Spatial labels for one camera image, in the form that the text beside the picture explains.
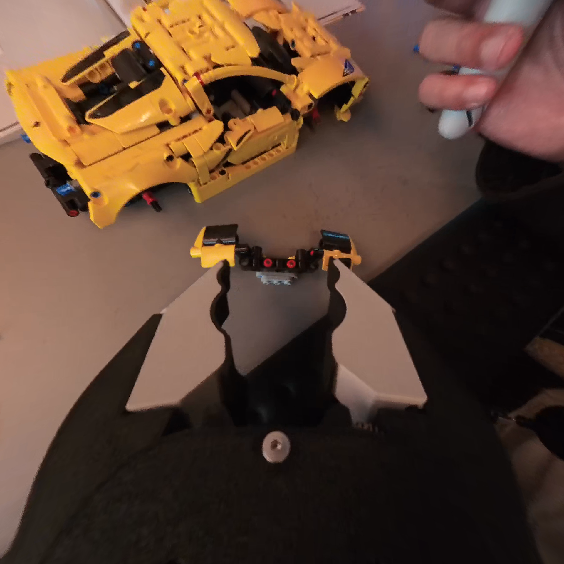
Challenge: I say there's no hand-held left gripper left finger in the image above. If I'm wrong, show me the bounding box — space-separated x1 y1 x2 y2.
125 259 248 427

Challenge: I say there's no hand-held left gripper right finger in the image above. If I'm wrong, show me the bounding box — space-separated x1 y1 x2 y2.
327 258 428 424

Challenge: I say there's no yellow black brick bumper assembly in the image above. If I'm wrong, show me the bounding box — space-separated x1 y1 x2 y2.
190 225 363 288

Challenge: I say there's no yellow toy brick car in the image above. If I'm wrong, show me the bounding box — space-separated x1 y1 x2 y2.
4 0 371 229

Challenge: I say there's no person's right forearm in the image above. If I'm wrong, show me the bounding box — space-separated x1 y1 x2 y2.
476 141 564 208

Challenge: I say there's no grey desk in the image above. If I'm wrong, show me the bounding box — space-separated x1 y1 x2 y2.
0 0 485 551

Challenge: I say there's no black dimpled mat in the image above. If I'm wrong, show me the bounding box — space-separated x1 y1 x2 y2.
368 176 564 424

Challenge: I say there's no dark fleece-lined jacket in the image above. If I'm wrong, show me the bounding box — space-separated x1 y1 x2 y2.
493 335 564 564

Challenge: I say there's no open instruction booklet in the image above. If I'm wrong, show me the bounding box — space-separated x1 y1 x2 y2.
0 0 366 146

